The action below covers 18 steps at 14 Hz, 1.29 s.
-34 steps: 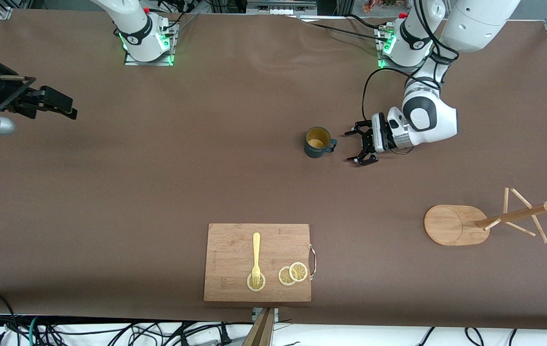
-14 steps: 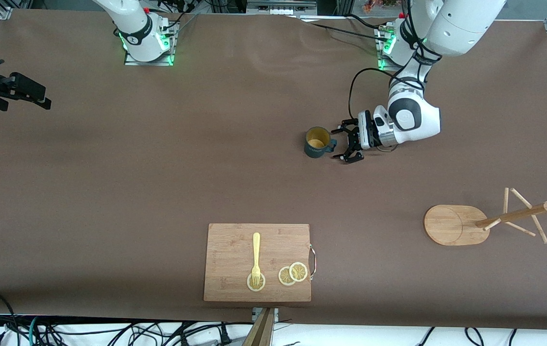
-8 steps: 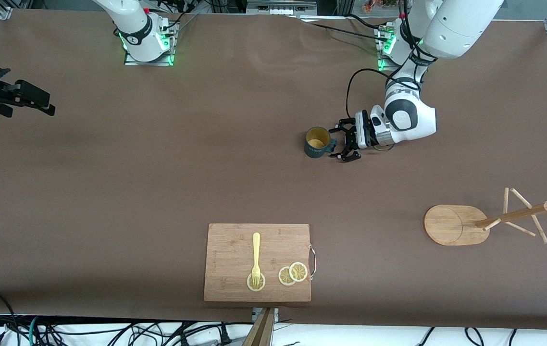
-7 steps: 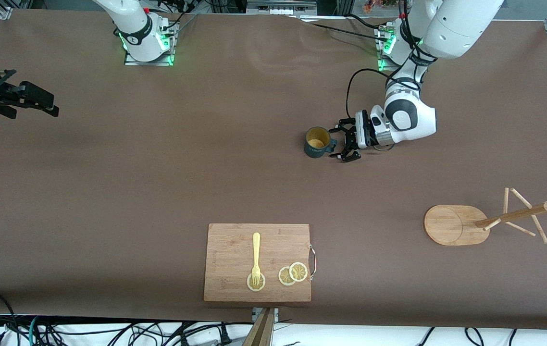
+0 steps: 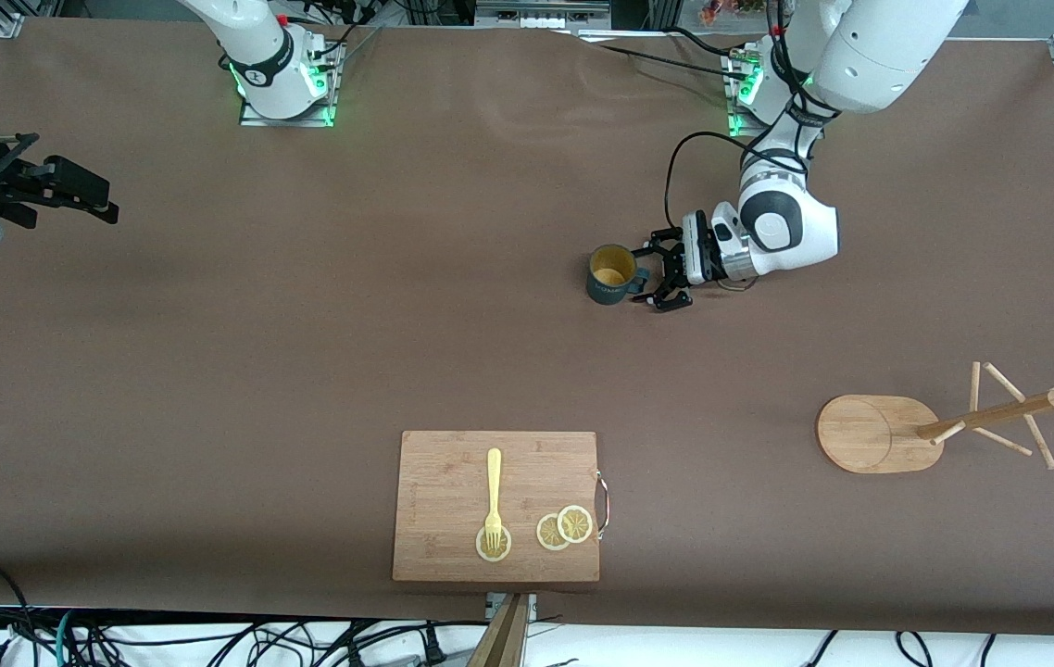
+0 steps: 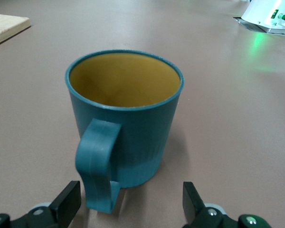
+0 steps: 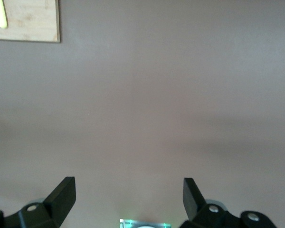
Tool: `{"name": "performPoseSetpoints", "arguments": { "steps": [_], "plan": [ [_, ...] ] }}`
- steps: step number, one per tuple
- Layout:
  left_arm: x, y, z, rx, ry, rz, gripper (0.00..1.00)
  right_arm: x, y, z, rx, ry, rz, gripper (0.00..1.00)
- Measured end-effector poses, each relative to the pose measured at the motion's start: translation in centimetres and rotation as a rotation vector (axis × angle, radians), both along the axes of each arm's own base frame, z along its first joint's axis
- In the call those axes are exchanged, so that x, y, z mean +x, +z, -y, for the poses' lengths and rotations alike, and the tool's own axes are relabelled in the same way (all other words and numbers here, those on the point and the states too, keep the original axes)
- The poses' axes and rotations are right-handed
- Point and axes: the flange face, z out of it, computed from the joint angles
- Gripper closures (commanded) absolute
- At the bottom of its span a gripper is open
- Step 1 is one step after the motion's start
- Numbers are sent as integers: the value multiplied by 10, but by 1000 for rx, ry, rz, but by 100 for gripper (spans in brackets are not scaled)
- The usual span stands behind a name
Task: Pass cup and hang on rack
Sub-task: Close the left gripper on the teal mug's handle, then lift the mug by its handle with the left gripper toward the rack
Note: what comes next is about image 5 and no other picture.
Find teal mug with yellow inside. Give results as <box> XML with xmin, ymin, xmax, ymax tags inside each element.
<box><xmin>585</xmin><ymin>245</ymin><xmax>652</xmax><ymax>305</ymax></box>

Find wooden cup rack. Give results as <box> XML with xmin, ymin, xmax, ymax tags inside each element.
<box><xmin>816</xmin><ymin>361</ymin><xmax>1054</xmax><ymax>475</ymax></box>

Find yellow plastic fork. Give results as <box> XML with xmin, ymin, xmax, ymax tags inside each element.
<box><xmin>483</xmin><ymin>448</ymin><xmax>504</xmax><ymax>553</ymax></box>

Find grey power strip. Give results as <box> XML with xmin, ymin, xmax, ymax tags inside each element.
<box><xmin>475</xmin><ymin>0</ymin><xmax>611</xmax><ymax>26</ymax></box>

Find bamboo cutting board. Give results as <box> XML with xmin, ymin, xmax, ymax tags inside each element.
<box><xmin>392</xmin><ymin>431</ymin><xmax>601</xmax><ymax>584</ymax></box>

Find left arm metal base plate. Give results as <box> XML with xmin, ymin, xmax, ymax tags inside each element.
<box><xmin>721</xmin><ymin>46</ymin><xmax>827</xmax><ymax>141</ymax></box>

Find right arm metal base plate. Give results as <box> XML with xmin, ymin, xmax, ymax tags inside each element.
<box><xmin>239</xmin><ymin>42</ymin><xmax>340</xmax><ymax>129</ymax></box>

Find black cable on table edge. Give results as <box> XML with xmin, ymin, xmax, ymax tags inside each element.
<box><xmin>578</xmin><ymin>26</ymin><xmax>755</xmax><ymax>82</ymax></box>

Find wooden post with metal bracket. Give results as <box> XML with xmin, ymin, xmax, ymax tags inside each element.
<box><xmin>467</xmin><ymin>593</ymin><xmax>538</xmax><ymax>667</ymax></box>

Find tangled black floor cables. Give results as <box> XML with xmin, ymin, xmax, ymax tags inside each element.
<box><xmin>0</xmin><ymin>616</ymin><xmax>454</xmax><ymax>667</ymax></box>

